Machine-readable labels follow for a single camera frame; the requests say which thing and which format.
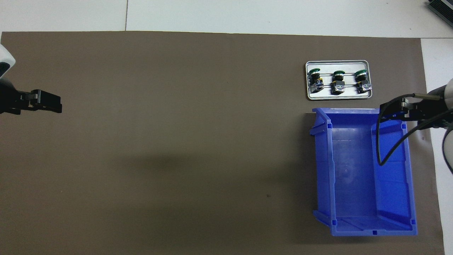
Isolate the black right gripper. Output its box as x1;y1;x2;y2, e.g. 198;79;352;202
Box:
380;89;453;129

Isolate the silver metal tray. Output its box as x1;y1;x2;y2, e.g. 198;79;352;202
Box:
305;60;373;101

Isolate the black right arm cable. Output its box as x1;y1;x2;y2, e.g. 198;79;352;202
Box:
376;93;453;167

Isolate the green push button switch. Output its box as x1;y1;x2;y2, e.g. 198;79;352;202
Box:
308;68;325;93
331;70;346;95
355;70;372;94

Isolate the dark ribbed device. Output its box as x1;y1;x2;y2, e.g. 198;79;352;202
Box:
426;0;453;18

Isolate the blue plastic storage bin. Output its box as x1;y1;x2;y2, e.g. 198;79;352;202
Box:
309;107;418;237

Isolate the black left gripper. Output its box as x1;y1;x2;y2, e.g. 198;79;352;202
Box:
0;78;62;115

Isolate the brown table mat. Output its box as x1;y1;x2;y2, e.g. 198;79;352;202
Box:
0;31;446;255

